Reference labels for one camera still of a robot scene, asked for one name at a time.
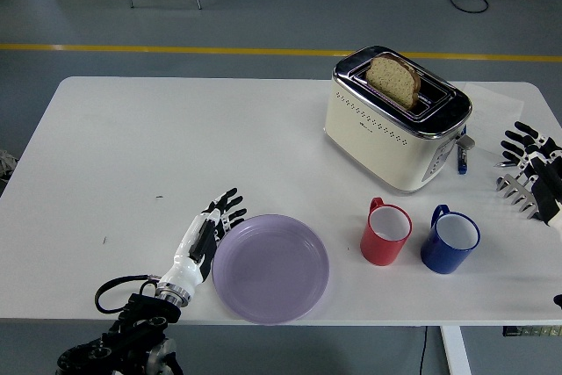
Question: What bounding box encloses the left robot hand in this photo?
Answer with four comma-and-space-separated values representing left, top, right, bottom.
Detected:
158, 187, 249, 295

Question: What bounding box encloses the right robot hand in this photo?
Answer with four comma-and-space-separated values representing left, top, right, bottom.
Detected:
500, 120, 562, 229

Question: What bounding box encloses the purple plate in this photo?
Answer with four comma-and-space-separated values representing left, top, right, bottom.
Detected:
212, 214, 331, 326

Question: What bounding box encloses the bread slice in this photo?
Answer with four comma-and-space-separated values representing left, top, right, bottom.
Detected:
365, 53, 422, 112

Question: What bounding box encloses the metal toast rack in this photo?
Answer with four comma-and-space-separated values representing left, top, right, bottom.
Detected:
495, 172, 544, 220

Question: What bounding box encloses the blue marker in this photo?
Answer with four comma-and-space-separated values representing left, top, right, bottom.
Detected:
455, 137, 469, 176

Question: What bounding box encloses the white paper sheet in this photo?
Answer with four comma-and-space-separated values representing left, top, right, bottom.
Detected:
460, 82, 526, 156

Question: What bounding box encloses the blue mug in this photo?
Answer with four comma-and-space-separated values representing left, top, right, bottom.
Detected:
420, 204, 481, 275

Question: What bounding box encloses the table height control panel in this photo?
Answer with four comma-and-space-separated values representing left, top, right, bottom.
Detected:
502, 325, 562, 337

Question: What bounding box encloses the cream and chrome toaster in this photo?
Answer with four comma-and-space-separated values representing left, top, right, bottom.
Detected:
323, 45, 476, 196

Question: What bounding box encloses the red mug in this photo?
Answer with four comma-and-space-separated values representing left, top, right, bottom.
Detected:
360, 197, 414, 267

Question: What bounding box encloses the white table leg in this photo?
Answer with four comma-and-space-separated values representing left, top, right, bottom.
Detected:
440, 325, 473, 375

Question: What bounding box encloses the black cable under table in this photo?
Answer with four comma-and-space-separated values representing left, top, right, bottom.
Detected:
416, 325, 429, 375

